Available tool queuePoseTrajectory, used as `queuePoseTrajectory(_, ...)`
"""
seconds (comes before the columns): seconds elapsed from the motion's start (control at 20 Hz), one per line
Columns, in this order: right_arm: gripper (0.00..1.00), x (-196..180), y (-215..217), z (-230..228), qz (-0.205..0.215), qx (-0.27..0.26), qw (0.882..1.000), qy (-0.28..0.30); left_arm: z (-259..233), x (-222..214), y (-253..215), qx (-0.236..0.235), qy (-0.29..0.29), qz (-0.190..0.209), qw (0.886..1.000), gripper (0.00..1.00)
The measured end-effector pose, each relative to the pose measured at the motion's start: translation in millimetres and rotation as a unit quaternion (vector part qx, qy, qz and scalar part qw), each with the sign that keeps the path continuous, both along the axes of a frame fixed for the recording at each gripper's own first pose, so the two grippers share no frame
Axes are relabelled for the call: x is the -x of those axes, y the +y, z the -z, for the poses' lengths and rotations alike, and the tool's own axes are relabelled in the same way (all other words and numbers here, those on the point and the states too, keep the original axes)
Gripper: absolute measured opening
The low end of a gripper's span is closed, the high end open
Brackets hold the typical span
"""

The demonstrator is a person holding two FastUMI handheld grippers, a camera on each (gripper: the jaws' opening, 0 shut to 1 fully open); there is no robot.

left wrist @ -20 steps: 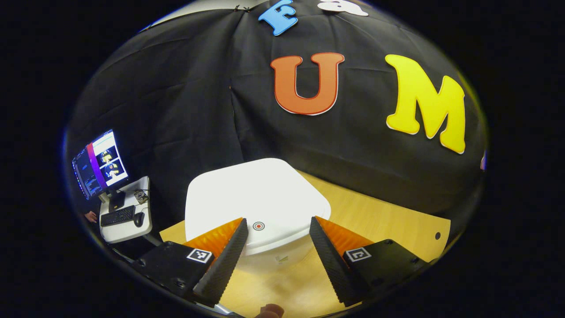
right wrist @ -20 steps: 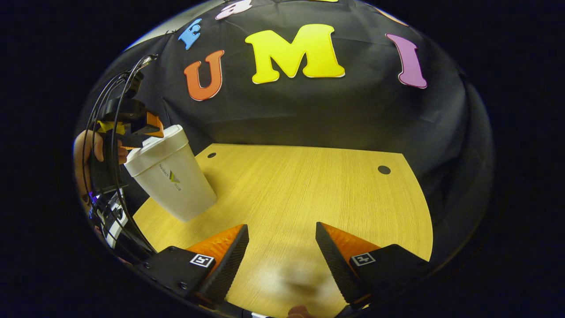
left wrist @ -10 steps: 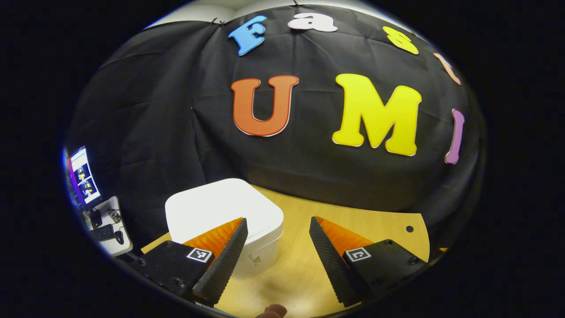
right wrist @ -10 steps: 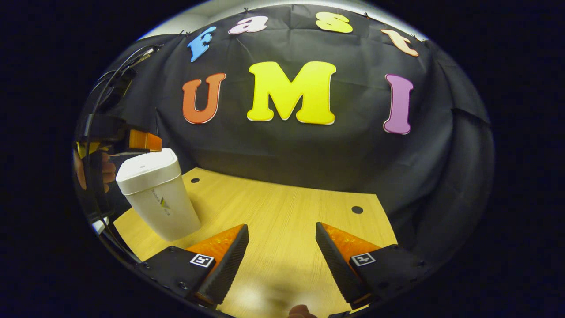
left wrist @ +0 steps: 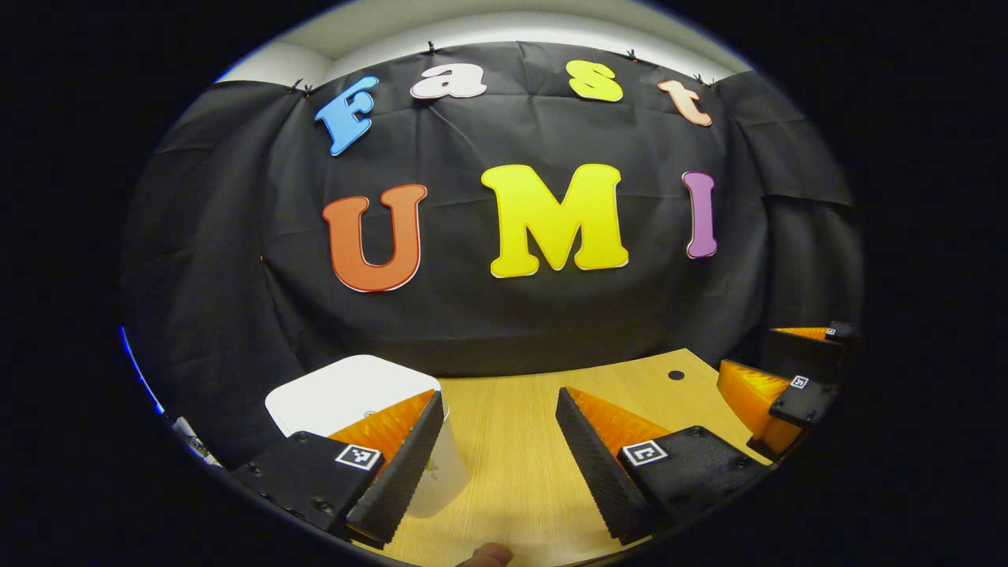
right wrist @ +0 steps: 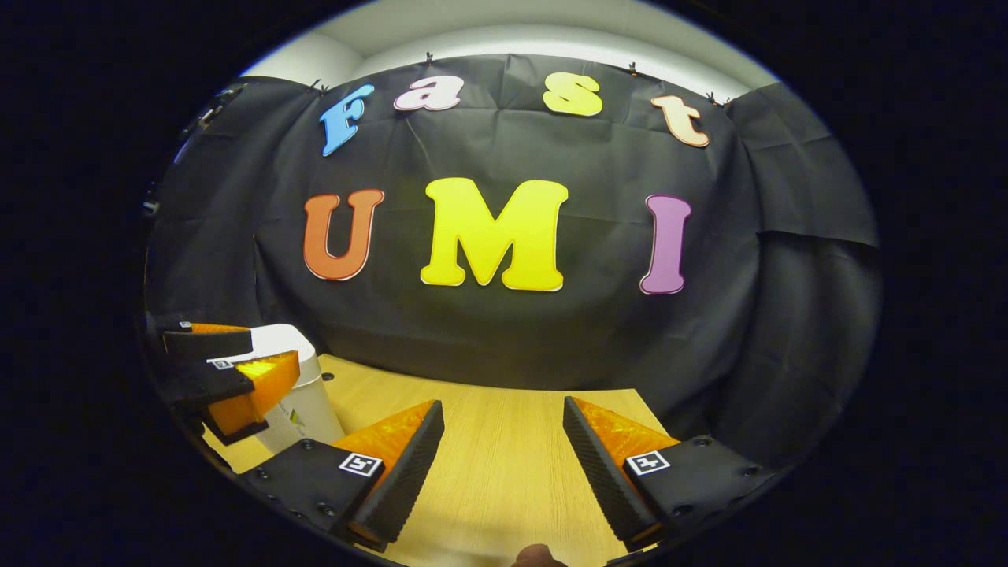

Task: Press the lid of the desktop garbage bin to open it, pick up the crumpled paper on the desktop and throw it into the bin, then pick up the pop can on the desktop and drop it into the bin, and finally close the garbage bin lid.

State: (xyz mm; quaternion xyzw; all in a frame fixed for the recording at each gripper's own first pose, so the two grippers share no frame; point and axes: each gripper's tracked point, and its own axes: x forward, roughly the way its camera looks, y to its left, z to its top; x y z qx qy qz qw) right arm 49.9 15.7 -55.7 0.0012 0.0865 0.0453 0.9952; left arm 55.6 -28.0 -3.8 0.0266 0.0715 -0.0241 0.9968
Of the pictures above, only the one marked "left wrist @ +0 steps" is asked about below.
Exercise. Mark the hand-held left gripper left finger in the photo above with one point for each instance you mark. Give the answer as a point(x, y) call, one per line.
point(402, 472)

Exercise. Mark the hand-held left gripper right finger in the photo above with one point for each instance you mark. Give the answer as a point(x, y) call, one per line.
point(598, 468)

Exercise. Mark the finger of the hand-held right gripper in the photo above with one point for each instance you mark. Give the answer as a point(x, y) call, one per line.
point(803, 354)
point(807, 402)

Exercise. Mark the white desktop garbage bin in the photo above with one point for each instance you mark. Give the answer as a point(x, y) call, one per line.
point(339, 390)

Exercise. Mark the wooden desktop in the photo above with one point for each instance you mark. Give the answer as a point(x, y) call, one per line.
point(512, 441)

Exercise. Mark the black backdrop cloth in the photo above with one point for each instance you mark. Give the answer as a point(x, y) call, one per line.
point(472, 331)

